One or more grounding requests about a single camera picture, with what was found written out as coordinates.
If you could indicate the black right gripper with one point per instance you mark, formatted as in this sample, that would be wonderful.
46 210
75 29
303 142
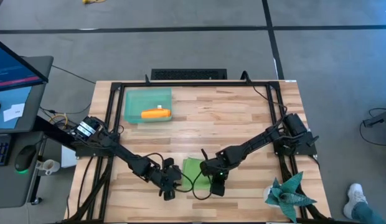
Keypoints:
218 165

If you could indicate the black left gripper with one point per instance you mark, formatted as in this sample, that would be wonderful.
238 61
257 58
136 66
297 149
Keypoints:
169 179

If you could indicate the green microfiber towel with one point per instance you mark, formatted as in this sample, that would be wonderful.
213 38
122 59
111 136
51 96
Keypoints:
191 168

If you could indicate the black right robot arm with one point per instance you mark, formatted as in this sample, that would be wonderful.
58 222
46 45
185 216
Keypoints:
258 143

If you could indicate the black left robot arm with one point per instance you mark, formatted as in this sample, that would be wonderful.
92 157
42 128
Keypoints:
124 152

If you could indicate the teal translucent plastic basket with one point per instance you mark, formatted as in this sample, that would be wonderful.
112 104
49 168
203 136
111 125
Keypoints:
134 102

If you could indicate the white plant pot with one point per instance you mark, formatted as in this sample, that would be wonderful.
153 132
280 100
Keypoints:
267 196

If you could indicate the teal artificial plant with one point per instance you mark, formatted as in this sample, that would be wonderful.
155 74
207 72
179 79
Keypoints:
286 196

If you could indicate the black keyboard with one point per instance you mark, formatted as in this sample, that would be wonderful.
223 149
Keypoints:
188 74

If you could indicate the white box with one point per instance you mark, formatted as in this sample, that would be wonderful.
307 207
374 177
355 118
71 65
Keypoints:
68 158

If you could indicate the black diagonal beam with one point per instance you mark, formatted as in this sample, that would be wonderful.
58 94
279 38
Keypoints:
53 132

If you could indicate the person's foot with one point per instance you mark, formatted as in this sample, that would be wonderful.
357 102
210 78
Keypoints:
355 196

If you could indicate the black illuminated computer mouse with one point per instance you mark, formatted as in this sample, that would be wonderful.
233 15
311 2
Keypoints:
25 157

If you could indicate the person's leg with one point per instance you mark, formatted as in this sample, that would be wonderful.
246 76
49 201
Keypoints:
365 214

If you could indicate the grey desk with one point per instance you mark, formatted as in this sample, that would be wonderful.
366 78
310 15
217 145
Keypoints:
12 186

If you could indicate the white paper note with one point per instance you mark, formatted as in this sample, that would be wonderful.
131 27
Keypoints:
14 112

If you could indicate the backlit computer keyboard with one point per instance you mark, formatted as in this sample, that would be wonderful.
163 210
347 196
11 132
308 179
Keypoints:
0 151

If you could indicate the grey stand leg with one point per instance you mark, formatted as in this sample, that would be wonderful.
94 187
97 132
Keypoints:
383 118

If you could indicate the blue-screen computer monitor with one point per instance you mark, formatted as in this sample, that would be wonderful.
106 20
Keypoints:
12 68

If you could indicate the black aluminium table frame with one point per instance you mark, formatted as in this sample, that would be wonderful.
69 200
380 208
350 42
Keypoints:
196 84

